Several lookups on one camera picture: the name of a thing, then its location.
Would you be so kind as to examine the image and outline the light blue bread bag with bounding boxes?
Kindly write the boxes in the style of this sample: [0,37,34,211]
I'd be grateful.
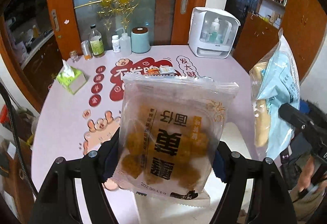
[249,29,300,160]

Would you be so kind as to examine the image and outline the clear fried snack bag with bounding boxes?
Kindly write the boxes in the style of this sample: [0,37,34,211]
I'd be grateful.
[113,73,239,207]

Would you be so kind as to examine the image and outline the person's hand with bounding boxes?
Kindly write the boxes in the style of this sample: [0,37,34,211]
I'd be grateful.
[297,156,315,192]

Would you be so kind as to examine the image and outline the green tissue box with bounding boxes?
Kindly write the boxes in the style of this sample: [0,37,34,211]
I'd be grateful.
[56,60,86,94]

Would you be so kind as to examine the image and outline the small glass jar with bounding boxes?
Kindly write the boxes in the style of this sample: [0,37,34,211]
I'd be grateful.
[69,50,79,62]

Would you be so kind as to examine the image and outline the small metal can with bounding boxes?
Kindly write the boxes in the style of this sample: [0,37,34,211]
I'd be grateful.
[81,40,93,60]

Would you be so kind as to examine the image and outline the orange white snack packet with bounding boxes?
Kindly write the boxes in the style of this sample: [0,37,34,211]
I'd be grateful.
[146,66,176,76]

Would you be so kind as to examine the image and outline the green label glass bottle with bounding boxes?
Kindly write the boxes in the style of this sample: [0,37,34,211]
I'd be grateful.
[89,24,105,58]

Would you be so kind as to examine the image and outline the white pill bottle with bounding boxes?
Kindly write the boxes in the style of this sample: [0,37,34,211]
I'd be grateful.
[111,35,121,53]

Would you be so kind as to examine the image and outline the white cosmetics storage box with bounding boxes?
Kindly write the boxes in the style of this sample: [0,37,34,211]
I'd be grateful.
[188,7,241,59]

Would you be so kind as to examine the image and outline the translucent plastic bottle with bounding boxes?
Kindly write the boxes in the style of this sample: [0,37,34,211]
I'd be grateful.
[119,32,132,56]

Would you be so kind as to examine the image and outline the light blue canister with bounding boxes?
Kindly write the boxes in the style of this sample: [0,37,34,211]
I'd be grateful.
[131,27,150,54]

